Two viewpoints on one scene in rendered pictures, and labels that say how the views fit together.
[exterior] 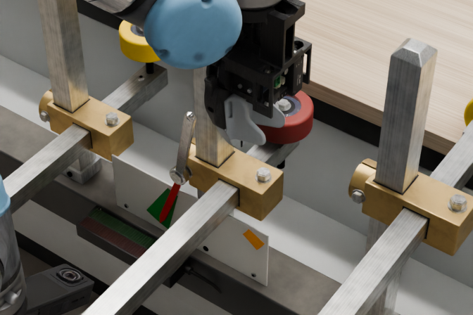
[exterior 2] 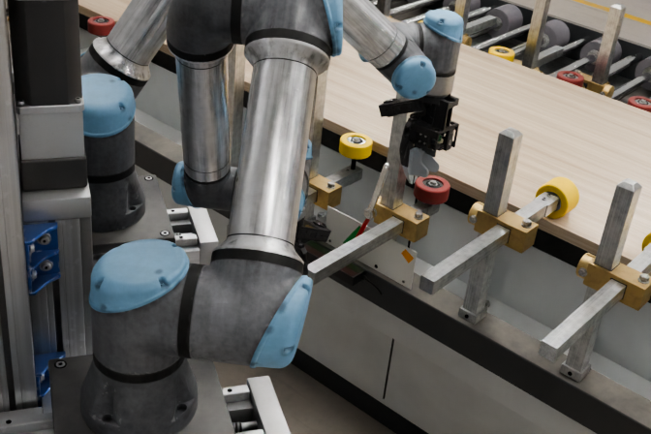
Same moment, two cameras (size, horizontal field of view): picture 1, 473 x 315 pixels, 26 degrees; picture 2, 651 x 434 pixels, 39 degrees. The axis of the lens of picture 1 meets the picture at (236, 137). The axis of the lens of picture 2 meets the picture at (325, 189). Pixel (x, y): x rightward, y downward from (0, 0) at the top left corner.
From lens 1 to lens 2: 86 cm
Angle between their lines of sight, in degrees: 13
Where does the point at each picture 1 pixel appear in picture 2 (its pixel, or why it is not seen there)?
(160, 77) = (358, 172)
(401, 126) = (500, 174)
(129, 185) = (334, 226)
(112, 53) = (325, 165)
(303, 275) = not seen: hidden behind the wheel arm
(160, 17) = (401, 70)
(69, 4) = (320, 112)
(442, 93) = (524, 191)
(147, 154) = not seen: hidden behind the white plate
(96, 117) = (322, 183)
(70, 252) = not seen: hidden behind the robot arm
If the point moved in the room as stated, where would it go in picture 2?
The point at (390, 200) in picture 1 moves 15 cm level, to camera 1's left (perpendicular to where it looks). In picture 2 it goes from (490, 220) to (417, 210)
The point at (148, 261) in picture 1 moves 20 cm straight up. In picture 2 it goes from (352, 244) to (362, 160)
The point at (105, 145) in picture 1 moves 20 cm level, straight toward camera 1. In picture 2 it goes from (325, 199) to (332, 246)
